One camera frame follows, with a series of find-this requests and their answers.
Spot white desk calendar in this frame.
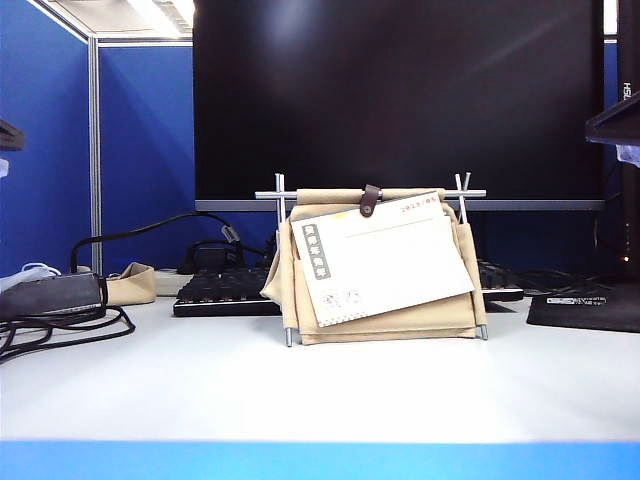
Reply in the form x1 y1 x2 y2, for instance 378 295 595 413
290 192 476 329

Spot black HSD monitor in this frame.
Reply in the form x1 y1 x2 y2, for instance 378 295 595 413
615 0 640 281

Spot brown leather strap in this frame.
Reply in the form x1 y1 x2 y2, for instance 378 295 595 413
359 183 382 219

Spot white power strip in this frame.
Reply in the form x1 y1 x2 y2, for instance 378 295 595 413
154 267 194 297

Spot black mouse pad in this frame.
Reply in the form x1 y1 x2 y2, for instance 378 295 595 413
526 292 640 334

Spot black power adapter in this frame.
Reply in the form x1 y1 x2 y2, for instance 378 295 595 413
0 272 109 319

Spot beige cloth pouch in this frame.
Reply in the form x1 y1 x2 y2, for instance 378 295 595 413
105 261 157 306

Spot beige canvas calendar stand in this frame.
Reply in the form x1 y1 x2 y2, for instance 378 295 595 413
254 172 490 347

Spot white face mask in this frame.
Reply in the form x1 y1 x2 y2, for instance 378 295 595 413
0 262 64 296

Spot black power plug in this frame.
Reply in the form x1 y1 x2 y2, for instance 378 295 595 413
177 239 237 276

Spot thin black hanging cable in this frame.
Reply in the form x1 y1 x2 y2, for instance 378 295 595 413
593 162 624 254

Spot ceiling light panel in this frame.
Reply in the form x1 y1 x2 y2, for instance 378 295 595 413
127 0 195 37

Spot thick black cable with ferrite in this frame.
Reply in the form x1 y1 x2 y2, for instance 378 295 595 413
69 210 271 276

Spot aluminium partition frame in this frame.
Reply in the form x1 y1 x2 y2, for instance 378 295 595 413
27 0 195 275

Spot black keyboard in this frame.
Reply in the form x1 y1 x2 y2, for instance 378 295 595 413
172 259 525 319

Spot large black monitor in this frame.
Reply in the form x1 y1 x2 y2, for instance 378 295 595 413
192 0 607 214

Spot black desk cables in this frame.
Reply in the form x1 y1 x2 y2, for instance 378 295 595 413
519 268 619 297

